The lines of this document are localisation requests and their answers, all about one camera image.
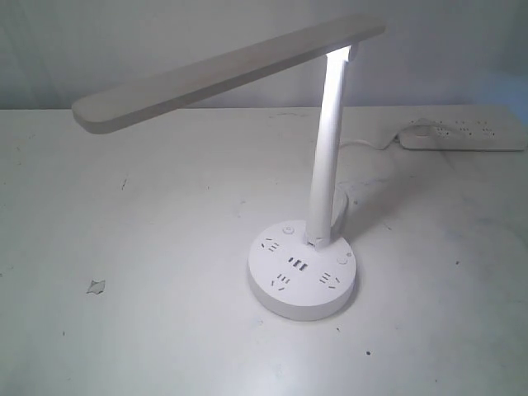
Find white desk lamp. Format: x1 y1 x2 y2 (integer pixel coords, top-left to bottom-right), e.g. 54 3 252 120
72 14 385 321

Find white power strip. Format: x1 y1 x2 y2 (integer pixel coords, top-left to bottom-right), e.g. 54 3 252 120
398 119 527 152

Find torn paper scrap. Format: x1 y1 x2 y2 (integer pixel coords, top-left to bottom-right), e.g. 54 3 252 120
86 280 106 295

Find white lamp power cable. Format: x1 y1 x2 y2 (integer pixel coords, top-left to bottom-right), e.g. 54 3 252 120
332 131 401 236

